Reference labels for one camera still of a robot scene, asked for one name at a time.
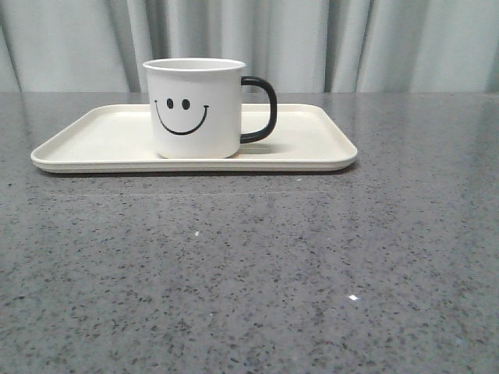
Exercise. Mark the white smiley mug black handle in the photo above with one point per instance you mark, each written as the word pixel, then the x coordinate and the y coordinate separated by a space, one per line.
pixel 196 107

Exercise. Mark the cream rectangular plastic tray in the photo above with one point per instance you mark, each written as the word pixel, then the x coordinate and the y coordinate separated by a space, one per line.
pixel 118 138

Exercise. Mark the pale grey curtain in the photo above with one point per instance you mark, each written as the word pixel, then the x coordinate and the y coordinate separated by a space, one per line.
pixel 299 46

